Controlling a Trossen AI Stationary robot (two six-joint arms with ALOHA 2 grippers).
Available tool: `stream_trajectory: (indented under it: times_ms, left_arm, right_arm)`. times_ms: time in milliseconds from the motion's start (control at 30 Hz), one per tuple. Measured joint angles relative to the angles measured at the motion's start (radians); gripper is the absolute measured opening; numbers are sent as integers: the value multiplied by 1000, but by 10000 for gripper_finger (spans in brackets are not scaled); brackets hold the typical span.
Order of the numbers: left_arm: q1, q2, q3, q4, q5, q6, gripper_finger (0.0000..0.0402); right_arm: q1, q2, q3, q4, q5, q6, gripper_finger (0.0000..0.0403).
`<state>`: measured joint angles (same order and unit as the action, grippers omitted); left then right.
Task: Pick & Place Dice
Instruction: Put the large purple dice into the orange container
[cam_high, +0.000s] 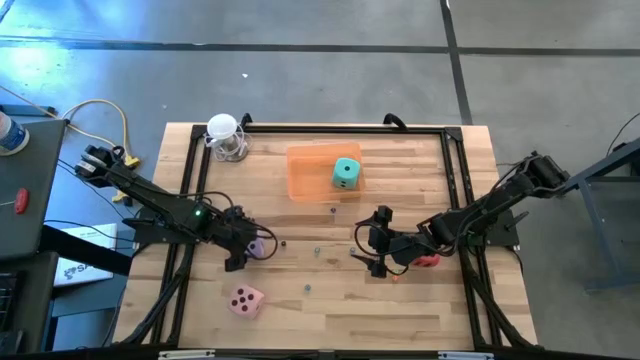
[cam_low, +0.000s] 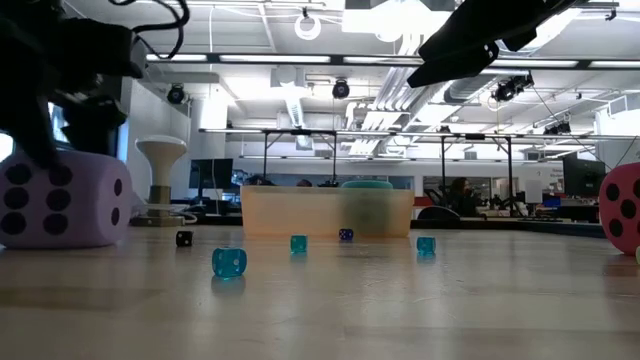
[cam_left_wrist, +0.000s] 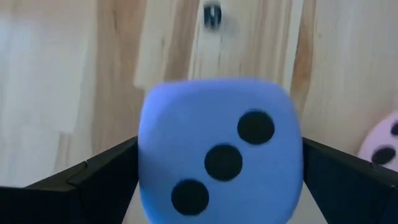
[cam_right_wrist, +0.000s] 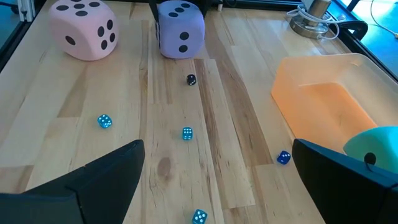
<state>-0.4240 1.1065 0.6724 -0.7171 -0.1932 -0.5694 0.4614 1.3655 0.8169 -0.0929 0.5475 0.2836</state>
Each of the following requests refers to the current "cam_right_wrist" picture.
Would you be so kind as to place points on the large purple foam die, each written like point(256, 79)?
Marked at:
point(182, 31)

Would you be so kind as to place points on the orange translucent plastic bin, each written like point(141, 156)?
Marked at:
point(326, 112)

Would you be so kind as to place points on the small black die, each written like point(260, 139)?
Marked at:
point(191, 80)

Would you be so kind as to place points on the small light blue die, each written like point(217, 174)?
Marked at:
point(104, 121)
point(199, 217)
point(187, 133)

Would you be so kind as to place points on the black curved bracket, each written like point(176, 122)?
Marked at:
point(354, 26)

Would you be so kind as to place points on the small dark blue die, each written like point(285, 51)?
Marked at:
point(283, 157)

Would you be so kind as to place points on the large teal foam die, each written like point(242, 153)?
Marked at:
point(382, 143)

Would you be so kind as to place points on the aluminium frame post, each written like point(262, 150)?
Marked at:
point(26, 9)

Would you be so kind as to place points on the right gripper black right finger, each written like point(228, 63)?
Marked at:
point(342, 193)

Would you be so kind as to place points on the large pink foam die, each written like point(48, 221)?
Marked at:
point(84, 31)

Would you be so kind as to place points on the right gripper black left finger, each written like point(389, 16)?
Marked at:
point(115, 180)

